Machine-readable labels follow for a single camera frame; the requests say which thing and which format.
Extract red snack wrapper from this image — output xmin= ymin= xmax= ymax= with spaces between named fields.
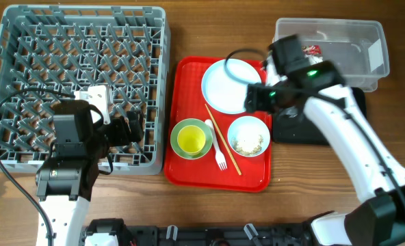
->
xmin=302 ymin=45 xmax=322 ymax=57

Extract yellow plastic cup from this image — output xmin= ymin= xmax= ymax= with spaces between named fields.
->
xmin=177 ymin=125 xmax=206 ymax=156

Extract light blue small bowl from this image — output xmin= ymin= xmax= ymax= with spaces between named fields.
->
xmin=227 ymin=116 xmax=270 ymax=157

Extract white tissue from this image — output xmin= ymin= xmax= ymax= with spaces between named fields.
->
xmin=305 ymin=55 xmax=324 ymax=65

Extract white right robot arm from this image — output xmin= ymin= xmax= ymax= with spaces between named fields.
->
xmin=268 ymin=35 xmax=405 ymax=245

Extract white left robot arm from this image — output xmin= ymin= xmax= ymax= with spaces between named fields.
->
xmin=36 ymin=100 xmax=143 ymax=245

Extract clear plastic waste bin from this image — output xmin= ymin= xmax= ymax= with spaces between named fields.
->
xmin=273 ymin=18 xmax=390 ymax=92

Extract black food waste tray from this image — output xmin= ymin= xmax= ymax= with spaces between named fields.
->
xmin=272 ymin=87 xmax=367 ymax=146

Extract grey plastic dishwasher rack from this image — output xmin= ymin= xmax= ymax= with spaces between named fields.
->
xmin=0 ymin=5 xmax=170 ymax=175

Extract green saucer bowl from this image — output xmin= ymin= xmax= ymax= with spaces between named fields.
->
xmin=170 ymin=118 xmax=213 ymax=160

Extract wooden chopstick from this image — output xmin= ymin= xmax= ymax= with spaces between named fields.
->
xmin=205 ymin=104 xmax=242 ymax=176

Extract large light blue plate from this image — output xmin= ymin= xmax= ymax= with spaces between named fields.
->
xmin=201 ymin=59 xmax=261 ymax=114

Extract red plastic tray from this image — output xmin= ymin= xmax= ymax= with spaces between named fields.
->
xmin=164 ymin=56 xmax=272 ymax=193

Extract white bin label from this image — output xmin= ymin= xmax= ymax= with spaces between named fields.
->
xmin=367 ymin=40 xmax=384 ymax=72

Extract white plastic fork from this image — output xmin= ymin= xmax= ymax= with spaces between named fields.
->
xmin=205 ymin=119 xmax=227 ymax=171

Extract rice and nut leftovers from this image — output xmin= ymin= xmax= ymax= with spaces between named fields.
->
xmin=232 ymin=134 xmax=263 ymax=156

